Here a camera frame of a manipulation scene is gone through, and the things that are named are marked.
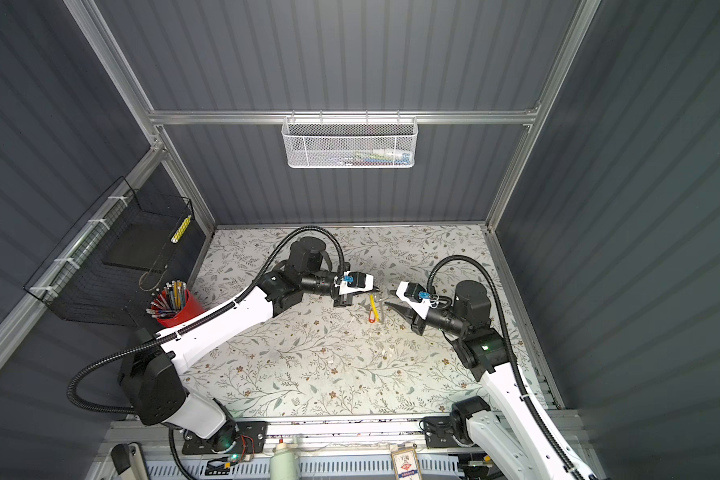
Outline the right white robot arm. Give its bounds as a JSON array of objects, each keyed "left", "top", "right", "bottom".
[{"left": 387, "top": 280, "right": 598, "bottom": 479}]

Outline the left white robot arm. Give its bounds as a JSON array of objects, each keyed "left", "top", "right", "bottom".
[{"left": 118, "top": 236, "right": 376, "bottom": 450}]

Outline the playing card box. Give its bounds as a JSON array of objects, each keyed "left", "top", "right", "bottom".
[{"left": 390, "top": 444, "right": 423, "bottom": 480}]

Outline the red pencil cup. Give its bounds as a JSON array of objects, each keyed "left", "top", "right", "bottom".
[{"left": 145, "top": 280, "right": 205, "bottom": 328}]

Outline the white bottle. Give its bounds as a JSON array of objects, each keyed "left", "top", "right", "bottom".
[{"left": 269, "top": 439, "right": 300, "bottom": 480}]

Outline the yellow marker in basket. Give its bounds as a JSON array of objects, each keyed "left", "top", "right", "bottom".
[{"left": 170, "top": 214, "right": 193, "bottom": 244}]

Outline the black stapler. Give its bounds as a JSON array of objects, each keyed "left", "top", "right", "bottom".
[{"left": 110, "top": 442, "right": 149, "bottom": 480}]

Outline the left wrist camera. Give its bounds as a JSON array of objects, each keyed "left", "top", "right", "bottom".
[{"left": 339, "top": 271, "right": 375, "bottom": 292}]

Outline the left black cable conduit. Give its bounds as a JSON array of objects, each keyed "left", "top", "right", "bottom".
[{"left": 65, "top": 225, "right": 347, "bottom": 480}]

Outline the black cable conduit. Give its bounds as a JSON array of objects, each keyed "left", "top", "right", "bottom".
[
  {"left": 425, "top": 255, "right": 595, "bottom": 480},
  {"left": 65, "top": 225, "right": 347, "bottom": 480}
]

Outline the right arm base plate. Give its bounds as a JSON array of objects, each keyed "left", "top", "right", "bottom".
[{"left": 418, "top": 415, "right": 474, "bottom": 448}]

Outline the white wire mesh basket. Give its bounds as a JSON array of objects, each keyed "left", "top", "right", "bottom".
[{"left": 281, "top": 117, "right": 419, "bottom": 169}]

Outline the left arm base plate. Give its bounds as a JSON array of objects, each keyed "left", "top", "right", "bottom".
[{"left": 181, "top": 421, "right": 269, "bottom": 456}]

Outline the right black cable conduit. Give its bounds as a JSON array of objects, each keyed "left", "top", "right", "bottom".
[{"left": 425, "top": 255, "right": 595, "bottom": 480}]

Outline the black wire basket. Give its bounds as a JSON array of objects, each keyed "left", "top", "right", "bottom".
[{"left": 24, "top": 177, "right": 197, "bottom": 330}]

